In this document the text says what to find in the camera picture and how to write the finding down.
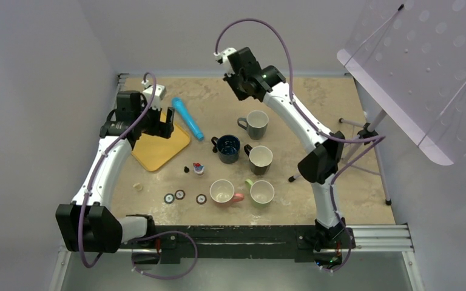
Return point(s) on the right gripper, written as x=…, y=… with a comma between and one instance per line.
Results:
x=230, y=80

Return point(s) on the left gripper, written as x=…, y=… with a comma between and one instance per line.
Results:
x=160, y=128

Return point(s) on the grey mug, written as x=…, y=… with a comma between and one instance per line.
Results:
x=255, y=124

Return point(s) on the dark blue mug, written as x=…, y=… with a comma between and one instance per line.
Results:
x=227, y=147

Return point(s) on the black mug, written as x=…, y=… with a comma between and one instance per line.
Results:
x=260, y=158

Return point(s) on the pink mug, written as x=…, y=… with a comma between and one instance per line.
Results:
x=222, y=193

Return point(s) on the light green mug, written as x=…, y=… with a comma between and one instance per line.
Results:
x=262, y=192

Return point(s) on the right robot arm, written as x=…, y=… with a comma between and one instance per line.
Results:
x=323, y=147

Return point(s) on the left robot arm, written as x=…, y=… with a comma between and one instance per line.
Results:
x=86, y=223

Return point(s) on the yellow tray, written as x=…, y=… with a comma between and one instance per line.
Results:
x=153, y=152

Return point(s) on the blue plastic tube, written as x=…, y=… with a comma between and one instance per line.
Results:
x=181, y=109

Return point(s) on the small cream cap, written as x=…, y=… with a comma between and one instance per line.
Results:
x=138, y=186

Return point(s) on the right round token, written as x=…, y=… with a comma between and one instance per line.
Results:
x=201, y=199

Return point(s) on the black base bar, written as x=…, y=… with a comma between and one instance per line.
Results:
x=300, y=243

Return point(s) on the translucent perforated panel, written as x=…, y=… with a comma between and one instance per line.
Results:
x=410, y=56

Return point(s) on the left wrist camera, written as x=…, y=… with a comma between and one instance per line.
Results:
x=159, y=94

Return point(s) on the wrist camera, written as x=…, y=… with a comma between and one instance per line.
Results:
x=159, y=94
x=221, y=57

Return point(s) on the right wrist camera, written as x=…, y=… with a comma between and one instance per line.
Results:
x=221, y=57

